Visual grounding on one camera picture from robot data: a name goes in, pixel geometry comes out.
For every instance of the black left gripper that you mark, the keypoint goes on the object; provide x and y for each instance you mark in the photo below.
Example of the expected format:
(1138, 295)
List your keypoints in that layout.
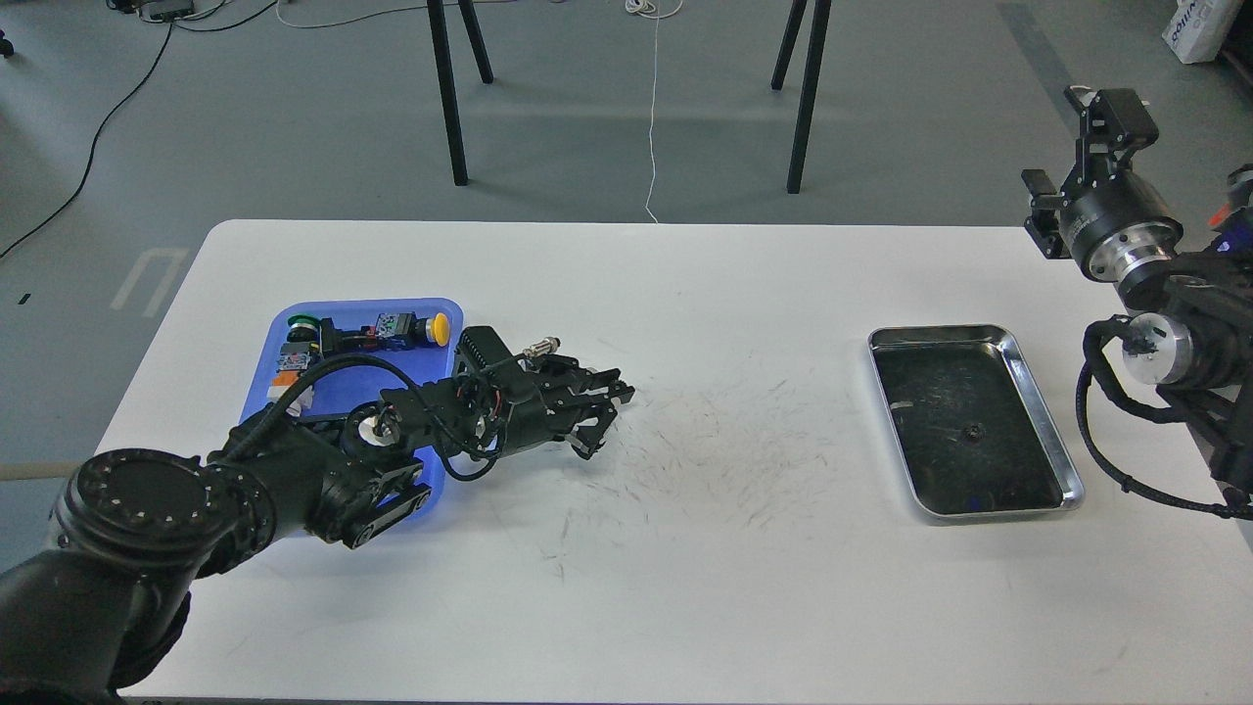
(539, 410)

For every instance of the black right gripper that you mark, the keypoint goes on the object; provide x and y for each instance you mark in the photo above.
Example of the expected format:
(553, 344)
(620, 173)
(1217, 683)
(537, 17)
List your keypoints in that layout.
(1116, 228)

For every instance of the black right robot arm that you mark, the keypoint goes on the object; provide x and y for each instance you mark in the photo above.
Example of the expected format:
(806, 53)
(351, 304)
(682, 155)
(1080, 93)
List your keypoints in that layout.
(1180, 353)

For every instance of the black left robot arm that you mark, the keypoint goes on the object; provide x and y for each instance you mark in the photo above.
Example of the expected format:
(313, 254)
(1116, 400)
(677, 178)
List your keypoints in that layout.
(97, 609)

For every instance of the industrial push button assembly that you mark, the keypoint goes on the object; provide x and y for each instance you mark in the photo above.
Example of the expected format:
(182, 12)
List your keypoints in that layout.
(417, 336)

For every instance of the blue plastic tray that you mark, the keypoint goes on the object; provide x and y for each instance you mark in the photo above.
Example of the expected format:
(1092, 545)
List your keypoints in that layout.
(335, 439)

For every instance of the silver metal tray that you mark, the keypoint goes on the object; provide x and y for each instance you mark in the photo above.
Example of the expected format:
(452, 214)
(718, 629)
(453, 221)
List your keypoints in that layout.
(933, 380)

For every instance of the black table legs right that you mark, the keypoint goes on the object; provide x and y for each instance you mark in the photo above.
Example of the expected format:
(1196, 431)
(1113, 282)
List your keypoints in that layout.
(821, 18)

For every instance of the black table legs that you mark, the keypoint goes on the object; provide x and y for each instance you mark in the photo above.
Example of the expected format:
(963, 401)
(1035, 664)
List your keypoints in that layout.
(821, 18)
(445, 76)

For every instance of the black table legs left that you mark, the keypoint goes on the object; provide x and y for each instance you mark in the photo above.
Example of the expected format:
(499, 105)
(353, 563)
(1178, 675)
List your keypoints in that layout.
(445, 76)

